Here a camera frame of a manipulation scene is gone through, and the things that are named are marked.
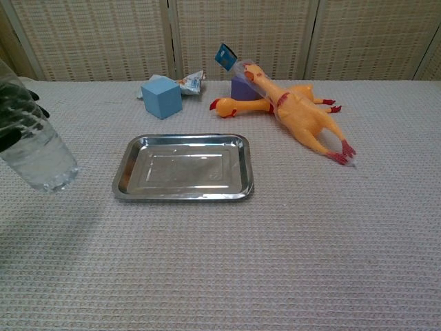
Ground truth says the light blue foam cube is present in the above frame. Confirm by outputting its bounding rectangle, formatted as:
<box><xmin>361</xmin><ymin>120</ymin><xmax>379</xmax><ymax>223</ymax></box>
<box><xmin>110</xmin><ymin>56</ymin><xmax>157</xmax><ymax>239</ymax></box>
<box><xmin>140</xmin><ymin>76</ymin><xmax>183</xmax><ymax>121</ymax></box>

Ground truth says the clear plastic water bottle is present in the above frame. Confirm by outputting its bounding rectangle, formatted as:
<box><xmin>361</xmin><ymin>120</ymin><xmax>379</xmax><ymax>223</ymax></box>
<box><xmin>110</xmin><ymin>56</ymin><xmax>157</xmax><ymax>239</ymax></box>
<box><xmin>0</xmin><ymin>58</ymin><xmax>79</xmax><ymax>193</ymax></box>

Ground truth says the small rubber chicken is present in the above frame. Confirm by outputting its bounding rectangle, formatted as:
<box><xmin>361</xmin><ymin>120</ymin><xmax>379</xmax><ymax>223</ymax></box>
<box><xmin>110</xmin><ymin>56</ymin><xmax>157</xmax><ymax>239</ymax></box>
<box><xmin>209</xmin><ymin>83</ymin><xmax>342</xmax><ymax>119</ymax></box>

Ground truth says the woven beige screen panel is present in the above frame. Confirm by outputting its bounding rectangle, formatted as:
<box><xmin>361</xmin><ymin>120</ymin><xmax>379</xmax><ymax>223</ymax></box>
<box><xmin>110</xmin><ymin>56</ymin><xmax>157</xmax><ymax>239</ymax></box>
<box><xmin>0</xmin><ymin>0</ymin><xmax>173</xmax><ymax>82</ymax></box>
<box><xmin>170</xmin><ymin>0</ymin><xmax>316</xmax><ymax>81</ymax></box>
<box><xmin>305</xmin><ymin>0</ymin><xmax>441</xmax><ymax>81</ymax></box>

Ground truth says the large bagged rubber chicken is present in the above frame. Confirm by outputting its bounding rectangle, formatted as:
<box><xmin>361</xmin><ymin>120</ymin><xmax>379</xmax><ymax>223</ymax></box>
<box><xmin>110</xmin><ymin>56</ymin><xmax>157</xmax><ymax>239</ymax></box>
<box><xmin>236</xmin><ymin>60</ymin><xmax>358</xmax><ymax>170</ymax></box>

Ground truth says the purple foam cube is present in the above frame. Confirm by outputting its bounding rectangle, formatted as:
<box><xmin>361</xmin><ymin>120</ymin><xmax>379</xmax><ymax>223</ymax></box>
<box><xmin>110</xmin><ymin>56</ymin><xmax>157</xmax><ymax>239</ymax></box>
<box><xmin>230</xmin><ymin>75</ymin><xmax>259</xmax><ymax>101</ymax></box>

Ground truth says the crumpled white snack wrapper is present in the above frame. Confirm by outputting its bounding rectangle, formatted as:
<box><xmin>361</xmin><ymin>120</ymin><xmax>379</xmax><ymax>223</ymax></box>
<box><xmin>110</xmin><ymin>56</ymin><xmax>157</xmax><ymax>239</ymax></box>
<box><xmin>177</xmin><ymin>70</ymin><xmax>207</xmax><ymax>97</ymax></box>

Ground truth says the blue packaging header card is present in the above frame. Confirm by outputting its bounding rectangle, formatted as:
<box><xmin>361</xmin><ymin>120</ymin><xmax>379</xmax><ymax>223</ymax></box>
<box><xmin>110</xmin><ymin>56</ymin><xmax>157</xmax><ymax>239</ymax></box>
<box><xmin>214</xmin><ymin>42</ymin><xmax>239</xmax><ymax>72</ymax></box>

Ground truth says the black grey left robot hand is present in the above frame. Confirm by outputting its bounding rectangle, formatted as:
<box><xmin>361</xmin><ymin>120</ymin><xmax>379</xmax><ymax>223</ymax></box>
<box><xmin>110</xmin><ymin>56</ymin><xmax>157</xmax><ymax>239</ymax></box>
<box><xmin>0</xmin><ymin>81</ymin><xmax>50</xmax><ymax>153</ymax></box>

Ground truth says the white waffle tablecloth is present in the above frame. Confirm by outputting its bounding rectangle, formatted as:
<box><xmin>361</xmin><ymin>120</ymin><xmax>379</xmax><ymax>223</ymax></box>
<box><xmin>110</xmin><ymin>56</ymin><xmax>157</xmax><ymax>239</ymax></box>
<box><xmin>0</xmin><ymin>77</ymin><xmax>441</xmax><ymax>331</ymax></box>

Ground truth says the silver metal tray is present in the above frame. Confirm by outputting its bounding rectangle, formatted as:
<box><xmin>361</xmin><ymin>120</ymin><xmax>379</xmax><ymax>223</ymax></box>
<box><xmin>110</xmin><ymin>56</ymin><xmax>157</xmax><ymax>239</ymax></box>
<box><xmin>112</xmin><ymin>133</ymin><xmax>255</xmax><ymax>203</ymax></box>

